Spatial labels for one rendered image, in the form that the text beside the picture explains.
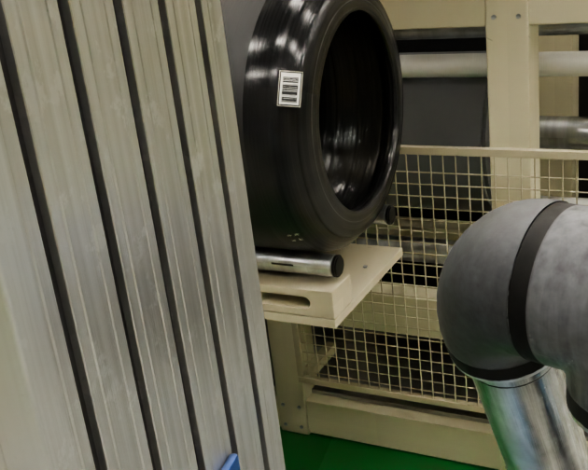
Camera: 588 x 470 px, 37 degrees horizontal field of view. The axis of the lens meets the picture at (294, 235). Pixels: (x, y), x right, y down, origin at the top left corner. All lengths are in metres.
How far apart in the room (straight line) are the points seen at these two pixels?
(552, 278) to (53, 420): 0.34
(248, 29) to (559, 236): 1.06
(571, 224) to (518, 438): 0.24
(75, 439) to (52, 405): 0.02
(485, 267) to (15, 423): 0.36
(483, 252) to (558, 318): 0.07
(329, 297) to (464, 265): 1.08
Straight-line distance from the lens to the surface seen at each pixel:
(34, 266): 0.35
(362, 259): 1.98
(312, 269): 1.72
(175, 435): 0.47
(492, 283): 0.61
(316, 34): 1.58
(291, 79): 1.52
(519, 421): 0.76
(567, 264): 0.59
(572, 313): 0.59
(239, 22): 1.61
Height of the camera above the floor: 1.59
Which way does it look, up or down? 21 degrees down
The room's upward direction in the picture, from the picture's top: 7 degrees counter-clockwise
